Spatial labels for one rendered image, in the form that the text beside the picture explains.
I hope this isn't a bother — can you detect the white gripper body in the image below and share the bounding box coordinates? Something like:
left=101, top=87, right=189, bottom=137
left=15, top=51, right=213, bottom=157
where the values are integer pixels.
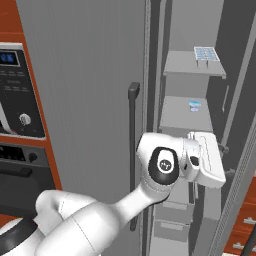
left=194, top=131, right=227, bottom=190

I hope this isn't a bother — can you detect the grey freezer shelf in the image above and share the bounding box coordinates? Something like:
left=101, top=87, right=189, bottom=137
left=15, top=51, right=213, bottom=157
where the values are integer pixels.
left=162, top=50, right=227, bottom=80
left=158, top=96, right=215, bottom=134

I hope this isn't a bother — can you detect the grey freezer door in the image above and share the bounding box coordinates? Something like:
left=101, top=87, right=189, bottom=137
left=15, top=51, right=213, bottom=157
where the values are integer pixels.
left=207, top=0, right=256, bottom=256

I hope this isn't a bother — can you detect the grey freezer drawer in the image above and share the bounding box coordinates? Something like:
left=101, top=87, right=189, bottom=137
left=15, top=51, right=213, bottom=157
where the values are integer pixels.
left=153, top=199, right=195, bottom=242

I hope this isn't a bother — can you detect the blue ice cube tray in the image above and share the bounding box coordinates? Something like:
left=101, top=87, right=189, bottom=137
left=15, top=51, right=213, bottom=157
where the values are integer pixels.
left=193, top=46, right=221, bottom=68

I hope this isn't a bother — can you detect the grey freezer compartment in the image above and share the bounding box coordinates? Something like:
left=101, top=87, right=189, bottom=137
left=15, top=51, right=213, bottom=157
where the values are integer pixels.
left=145, top=0, right=231, bottom=256

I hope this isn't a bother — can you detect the grey fridge door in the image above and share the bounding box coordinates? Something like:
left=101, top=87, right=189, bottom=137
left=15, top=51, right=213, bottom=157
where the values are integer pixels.
left=14, top=0, right=150, bottom=256

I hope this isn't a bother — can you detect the white and blue yogurt cup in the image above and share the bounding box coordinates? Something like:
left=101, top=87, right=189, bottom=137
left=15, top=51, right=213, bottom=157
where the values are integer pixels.
left=188, top=100, right=202, bottom=113

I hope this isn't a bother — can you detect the orange drawer cabinet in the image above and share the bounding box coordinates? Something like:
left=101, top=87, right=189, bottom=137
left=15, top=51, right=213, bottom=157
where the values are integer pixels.
left=222, top=191, right=256, bottom=256

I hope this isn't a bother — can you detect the black oven knob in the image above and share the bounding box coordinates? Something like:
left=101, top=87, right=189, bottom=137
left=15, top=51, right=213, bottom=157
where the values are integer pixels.
left=27, top=152, right=39, bottom=164

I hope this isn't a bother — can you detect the white microwave knob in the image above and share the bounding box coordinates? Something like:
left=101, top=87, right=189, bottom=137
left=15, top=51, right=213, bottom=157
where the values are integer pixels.
left=18, top=112, right=32, bottom=126

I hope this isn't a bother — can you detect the orange cabinet housing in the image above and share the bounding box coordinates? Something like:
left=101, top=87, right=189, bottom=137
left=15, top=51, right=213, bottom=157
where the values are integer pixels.
left=0, top=0, right=64, bottom=234

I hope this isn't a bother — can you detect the dark grey fridge door handle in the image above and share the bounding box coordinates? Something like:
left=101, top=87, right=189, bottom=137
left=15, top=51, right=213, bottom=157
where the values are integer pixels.
left=127, top=81, right=141, bottom=232

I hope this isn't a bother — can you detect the black oven door handle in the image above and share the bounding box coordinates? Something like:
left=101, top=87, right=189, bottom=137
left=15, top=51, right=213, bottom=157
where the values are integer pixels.
left=0, top=166, right=34, bottom=178

